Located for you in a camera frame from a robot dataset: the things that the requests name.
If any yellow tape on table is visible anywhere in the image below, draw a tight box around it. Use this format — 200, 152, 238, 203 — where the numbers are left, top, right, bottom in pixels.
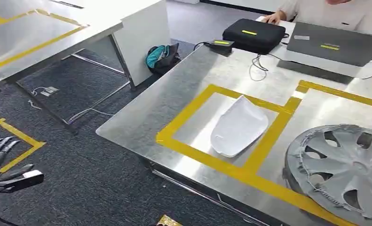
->
0, 8, 90, 70

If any person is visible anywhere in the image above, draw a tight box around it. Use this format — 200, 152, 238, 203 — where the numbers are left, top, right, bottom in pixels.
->
261, 0, 372, 37

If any white floor cable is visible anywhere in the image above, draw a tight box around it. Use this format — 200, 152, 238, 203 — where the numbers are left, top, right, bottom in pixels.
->
27, 86, 115, 125

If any teal and black backpack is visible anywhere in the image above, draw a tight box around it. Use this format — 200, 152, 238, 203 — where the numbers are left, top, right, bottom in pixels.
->
145, 42, 182, 76

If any steel workbench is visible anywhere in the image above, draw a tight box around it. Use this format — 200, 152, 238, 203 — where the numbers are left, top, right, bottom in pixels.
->
95, 16, 372, 226

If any steel table with white panel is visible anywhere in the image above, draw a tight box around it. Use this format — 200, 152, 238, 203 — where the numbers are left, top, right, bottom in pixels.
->
0, 0, 172, 135

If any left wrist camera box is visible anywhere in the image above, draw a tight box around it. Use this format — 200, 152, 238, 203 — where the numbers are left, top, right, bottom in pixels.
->
0, 169, 45, 193

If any grey floor socket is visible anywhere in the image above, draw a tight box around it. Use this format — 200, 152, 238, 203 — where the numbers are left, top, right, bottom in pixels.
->
40, 86, 60, 97

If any yellow floor tape marking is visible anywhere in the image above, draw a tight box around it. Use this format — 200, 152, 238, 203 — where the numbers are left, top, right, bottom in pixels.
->
0, 117, 47, 174

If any yellow tape on workbench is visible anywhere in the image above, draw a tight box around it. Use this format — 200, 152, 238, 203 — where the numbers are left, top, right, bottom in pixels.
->
155, 80, 372, 226

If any thin black cable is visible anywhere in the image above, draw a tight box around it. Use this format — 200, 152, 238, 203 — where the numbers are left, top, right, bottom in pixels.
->
248, 53, 288, 83

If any grey laptop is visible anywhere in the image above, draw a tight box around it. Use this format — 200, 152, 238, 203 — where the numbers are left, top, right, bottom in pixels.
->
286, 21, 372, 68

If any black zip case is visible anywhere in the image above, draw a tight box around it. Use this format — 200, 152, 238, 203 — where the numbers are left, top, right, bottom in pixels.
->
222, 18, 287, 56

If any white plastic cover part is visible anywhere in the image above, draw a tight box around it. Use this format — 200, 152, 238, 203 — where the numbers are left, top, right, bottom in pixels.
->
209, 94, 270, 159

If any grey plastic wheel hubcap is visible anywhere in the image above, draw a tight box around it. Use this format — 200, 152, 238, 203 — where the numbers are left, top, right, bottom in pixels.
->
282, 123, 372, 223

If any small black device box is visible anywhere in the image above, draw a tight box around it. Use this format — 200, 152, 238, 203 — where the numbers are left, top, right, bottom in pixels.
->
204, 39, 236, 57

